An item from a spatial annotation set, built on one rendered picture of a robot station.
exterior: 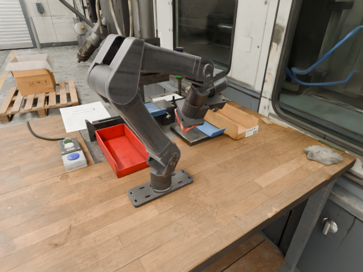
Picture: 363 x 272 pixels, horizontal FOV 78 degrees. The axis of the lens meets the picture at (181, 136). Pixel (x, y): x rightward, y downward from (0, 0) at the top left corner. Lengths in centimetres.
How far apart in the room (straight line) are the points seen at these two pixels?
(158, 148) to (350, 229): 94
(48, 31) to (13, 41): 117
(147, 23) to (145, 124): 48
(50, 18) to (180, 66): 961
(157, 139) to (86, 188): 30
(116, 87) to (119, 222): 36
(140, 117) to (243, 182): 40
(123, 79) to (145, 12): 50
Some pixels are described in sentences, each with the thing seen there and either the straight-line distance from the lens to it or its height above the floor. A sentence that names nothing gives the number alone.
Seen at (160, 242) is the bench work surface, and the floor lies 90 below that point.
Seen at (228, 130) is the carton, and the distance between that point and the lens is 96.
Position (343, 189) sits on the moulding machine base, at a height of 72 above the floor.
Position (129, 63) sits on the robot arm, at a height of 129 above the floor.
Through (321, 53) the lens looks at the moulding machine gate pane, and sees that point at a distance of 107.
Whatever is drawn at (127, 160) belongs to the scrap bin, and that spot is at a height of 90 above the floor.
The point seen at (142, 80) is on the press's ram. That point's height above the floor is 113.
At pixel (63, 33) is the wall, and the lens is 1013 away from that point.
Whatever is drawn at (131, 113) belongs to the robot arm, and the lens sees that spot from 48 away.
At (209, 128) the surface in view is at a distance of 96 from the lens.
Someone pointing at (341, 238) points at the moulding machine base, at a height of 49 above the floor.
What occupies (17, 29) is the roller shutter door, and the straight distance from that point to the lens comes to 1008.
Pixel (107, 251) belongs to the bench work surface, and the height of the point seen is 90.
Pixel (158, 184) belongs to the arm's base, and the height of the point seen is 94.
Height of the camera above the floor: 139
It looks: 31 degrees down
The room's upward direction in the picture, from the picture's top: straight up
